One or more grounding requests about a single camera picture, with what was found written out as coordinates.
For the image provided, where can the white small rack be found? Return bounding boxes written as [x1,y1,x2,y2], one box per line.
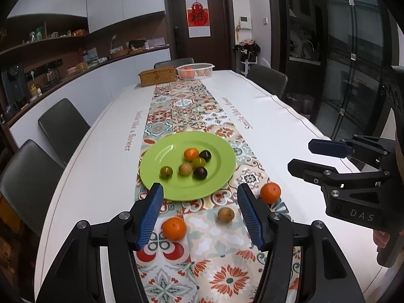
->
[238,57,259,77]

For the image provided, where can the white upper cabinets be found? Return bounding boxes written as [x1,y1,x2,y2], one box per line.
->
[6,0,166,34]

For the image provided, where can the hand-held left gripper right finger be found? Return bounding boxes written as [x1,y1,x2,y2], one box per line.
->
[237,183,363,303]

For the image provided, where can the dark wooden door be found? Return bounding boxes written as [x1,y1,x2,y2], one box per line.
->
[167,0,232,70]

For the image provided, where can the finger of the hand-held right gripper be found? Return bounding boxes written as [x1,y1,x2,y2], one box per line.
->
[287,159,391,194]
[308,135,396,158]

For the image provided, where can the person's right hand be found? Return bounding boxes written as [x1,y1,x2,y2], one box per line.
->
[372,229,392,254]

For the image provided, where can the dark round bin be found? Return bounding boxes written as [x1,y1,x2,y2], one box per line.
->
[286,92,315,116]

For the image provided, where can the red and white door poster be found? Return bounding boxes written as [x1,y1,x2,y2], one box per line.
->
[185,0,211,38]

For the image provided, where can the pile of dark bags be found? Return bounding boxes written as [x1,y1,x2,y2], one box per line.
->
[233,39,261,62]

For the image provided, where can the white counter cabinet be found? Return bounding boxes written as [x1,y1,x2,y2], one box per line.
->
[6,46,171,152]

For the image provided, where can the woven brown box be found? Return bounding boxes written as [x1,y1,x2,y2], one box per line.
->
[138,66,177,87]

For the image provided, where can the white plastic basket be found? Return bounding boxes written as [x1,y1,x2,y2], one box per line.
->
[176,63,215,80]

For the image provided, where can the grey dining chair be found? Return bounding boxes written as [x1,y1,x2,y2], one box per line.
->
[246,64,288,100]
[38,98,91,166]
[0,139,65,237]
[154,57,194,69]

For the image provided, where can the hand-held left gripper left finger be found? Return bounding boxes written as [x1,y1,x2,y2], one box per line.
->
[35,182,165,303]

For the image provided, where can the glass sliding door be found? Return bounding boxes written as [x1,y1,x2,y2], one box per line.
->
[316,0,395,139]

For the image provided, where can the black water dispenser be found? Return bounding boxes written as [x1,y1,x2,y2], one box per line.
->
[1,63,29,106]

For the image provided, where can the patterned table runner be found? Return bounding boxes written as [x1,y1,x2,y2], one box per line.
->
[134,77,300,303]

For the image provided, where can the green plate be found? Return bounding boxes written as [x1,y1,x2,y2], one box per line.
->
[139,131,237,201]

